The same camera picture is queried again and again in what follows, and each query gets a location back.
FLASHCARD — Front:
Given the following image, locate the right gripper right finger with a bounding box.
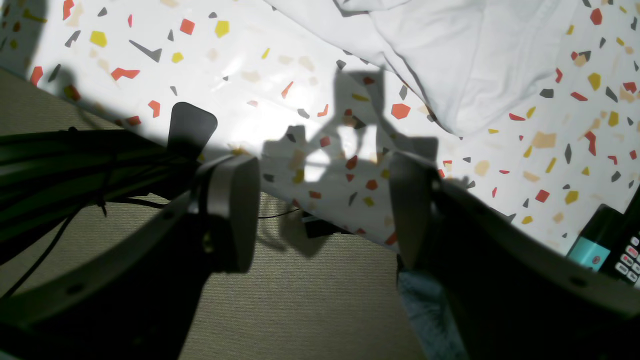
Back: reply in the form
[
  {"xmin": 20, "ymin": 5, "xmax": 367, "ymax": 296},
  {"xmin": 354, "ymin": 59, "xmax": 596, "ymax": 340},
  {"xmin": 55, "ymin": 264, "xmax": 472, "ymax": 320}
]
[{"xmin": 389, "ymin": 152, "xmax": 639, "ymax": 360}]

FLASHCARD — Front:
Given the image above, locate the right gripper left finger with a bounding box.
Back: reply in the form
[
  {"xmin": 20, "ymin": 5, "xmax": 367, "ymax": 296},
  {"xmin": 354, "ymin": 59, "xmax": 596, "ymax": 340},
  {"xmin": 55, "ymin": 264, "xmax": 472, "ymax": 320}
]
[{"xmin": 1, "ymin": 155, "xmax": 261, "ymax": 360}]

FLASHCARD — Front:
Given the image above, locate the white T-shirt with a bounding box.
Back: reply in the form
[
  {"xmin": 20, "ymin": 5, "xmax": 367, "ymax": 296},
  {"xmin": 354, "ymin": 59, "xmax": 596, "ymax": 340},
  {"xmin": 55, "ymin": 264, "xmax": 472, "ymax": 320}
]
[{"xmin": 269, "ymin": 0, "xmax": 578, "ymax": 137}]

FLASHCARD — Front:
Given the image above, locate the teal highlighter marker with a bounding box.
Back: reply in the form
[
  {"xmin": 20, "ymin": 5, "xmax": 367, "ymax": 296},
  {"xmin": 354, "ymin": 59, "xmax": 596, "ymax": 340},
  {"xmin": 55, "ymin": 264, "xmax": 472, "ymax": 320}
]
[{"xmin": 566, "ymin": 203, "xmax": 624, "ymax": 272}]

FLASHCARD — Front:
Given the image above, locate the black TV remote control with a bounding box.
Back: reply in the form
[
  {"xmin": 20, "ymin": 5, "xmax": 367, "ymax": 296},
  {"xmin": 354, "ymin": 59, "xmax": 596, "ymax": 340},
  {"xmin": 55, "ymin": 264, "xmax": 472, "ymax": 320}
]
[{"xmin": 599, "ymin": 189, "xmax": 640, "ymax": 290}]

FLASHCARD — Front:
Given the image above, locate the dark phone at table top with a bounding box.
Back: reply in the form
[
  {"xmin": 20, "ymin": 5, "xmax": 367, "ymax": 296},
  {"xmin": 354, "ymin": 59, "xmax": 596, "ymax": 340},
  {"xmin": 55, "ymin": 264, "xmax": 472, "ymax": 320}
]
[{"xmin": 167, "ymin": 101, "xmax": 218, "ymax": 160}]

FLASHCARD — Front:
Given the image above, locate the terrazzo pattern table cloth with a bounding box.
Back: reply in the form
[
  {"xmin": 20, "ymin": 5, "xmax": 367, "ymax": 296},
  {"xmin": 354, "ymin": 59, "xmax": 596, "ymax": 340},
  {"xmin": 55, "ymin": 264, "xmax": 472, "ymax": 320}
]
[{"xmin": 1, "ymin": 0, "xmax": 639, "ymax": 254}]

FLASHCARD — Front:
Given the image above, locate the aluminium rail at top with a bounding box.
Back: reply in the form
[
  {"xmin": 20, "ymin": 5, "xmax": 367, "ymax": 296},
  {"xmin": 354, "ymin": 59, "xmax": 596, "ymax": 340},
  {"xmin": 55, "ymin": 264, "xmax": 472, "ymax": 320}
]
[{"xmin": 0, "ymin": 130, "xmax": 199, "ymax": 264}]

